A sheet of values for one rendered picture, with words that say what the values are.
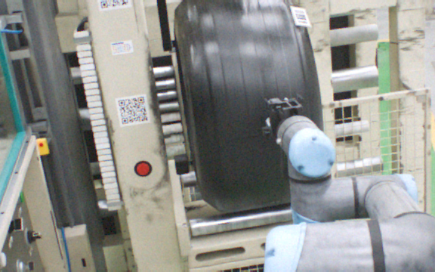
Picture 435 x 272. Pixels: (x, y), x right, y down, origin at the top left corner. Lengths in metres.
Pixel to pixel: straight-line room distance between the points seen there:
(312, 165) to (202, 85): 0.44
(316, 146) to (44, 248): 0.73
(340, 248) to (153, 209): 1.04
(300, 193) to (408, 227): 0.39
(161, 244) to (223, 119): 0.49
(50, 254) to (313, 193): 0.68
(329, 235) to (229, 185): 0.78
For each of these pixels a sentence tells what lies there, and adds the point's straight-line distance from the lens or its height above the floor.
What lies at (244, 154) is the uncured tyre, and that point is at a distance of 1.54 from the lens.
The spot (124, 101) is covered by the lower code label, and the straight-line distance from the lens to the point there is 1.69.
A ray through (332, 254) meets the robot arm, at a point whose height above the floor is 1.34.
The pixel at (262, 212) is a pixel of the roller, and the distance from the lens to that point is 1.77.
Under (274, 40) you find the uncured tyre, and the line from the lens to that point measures 1.55.
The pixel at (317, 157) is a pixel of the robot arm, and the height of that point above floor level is 1.29.
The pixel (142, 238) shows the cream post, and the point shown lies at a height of 0.86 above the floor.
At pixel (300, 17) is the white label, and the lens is 1.61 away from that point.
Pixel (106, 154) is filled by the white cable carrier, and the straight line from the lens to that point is 1.75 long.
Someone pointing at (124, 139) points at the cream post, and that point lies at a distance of 1.72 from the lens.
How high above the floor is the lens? 1.79
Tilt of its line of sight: 23 degrees down
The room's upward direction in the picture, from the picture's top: 7 degrees counter-clockwise
